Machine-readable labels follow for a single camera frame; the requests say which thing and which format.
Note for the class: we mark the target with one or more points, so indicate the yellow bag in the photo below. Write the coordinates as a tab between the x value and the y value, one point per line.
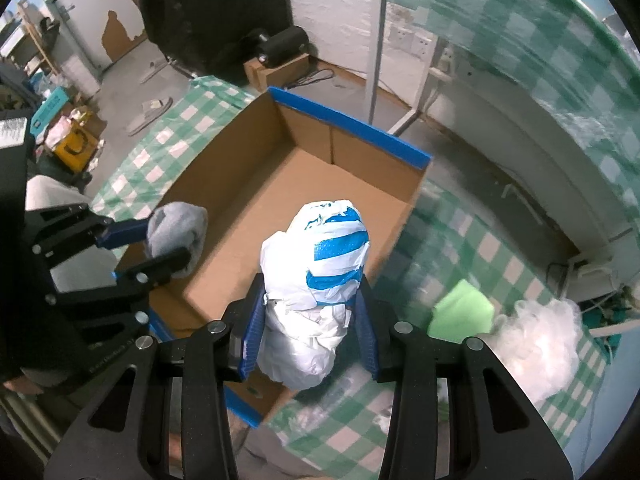
72	147

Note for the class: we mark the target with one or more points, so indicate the small cardboard box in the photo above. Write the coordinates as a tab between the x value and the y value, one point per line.
270	72

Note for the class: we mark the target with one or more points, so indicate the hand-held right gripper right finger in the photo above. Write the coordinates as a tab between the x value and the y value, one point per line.
367	330

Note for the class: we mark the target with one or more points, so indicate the white plastic bundle blue tape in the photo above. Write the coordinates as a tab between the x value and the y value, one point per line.
300	260

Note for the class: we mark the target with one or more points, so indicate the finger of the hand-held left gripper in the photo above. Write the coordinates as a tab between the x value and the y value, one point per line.
160	267
125	232

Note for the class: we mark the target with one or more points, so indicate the green checkered tablecloth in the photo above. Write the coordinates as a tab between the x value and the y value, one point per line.
165	130

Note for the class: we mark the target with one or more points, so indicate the cardboard box with blue tape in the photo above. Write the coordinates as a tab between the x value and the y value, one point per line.
320	185

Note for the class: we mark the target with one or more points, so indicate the wooden shelf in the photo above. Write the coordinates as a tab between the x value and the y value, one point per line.
35	30

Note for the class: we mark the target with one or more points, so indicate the grey cloth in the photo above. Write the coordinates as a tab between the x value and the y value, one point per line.
175	225

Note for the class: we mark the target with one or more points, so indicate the white mesh puff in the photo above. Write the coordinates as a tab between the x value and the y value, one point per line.
535	345

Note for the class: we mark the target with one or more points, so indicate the light green cloth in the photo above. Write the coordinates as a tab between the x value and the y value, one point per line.
460	310

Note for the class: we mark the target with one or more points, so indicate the grey slipper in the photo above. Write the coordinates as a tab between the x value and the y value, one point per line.
150	112

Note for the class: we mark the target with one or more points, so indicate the large black panel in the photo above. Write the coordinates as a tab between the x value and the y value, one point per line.
215	10

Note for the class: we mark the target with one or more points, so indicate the table with checkered cover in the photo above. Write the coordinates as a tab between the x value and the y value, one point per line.
525	35

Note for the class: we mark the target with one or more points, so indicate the white metal table leg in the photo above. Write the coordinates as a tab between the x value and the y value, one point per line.
415	105
375	60

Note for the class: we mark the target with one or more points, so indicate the black cylinder device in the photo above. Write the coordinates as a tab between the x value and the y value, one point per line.
282	45

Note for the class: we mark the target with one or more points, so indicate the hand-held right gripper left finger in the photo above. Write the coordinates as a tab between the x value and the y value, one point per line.
250	340

